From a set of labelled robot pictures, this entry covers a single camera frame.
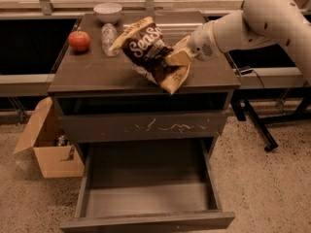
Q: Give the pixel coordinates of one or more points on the clear plastic water bottle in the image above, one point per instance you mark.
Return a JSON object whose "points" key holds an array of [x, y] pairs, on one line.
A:
{"points": [[109, 35]]}

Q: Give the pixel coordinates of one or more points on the metal can in box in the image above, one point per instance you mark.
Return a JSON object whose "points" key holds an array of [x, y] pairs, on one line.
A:
{"points": [[61, 141]]}

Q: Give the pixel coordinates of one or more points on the dark brown drawer cabinet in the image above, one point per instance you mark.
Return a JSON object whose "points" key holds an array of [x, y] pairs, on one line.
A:
{"points": [[95, 84]]}

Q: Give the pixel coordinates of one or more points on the cardboard box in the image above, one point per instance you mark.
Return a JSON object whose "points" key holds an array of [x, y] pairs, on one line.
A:
{"points": [[42, 134]]}

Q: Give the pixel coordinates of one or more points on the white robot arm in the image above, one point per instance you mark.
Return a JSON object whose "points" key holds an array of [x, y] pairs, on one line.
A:
{"points": [[259, 23]]}

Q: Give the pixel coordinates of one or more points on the white ceramic bowl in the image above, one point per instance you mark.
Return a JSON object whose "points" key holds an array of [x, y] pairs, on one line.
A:
{"points": [[108, 12]]}

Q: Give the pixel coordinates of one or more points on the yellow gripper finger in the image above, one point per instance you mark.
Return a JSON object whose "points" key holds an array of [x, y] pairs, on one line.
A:
{"points": [[182, 44], [179, 57]]}

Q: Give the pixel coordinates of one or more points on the red apple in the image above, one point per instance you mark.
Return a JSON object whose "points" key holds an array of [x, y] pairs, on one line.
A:
{"points": [[79, 41]]}

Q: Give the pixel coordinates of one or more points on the brown chip bag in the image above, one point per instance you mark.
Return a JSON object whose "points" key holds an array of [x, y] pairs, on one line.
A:
{"points": [[142, 42]]}

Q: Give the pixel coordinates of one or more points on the open bottom drawer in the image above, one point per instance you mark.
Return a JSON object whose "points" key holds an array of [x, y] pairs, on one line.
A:
{"points": [[162, 186]]}

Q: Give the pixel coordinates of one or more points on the black wheeled stand base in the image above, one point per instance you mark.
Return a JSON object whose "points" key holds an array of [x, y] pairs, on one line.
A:
{"points": [[299, 114]]}

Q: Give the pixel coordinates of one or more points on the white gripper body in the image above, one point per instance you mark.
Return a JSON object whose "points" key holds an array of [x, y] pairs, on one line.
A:
{"points": [[200, 43]]}

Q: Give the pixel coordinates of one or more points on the closed middle drawer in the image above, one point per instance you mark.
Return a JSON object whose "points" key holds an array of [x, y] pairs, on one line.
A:
{"points": [[145, 126]]}

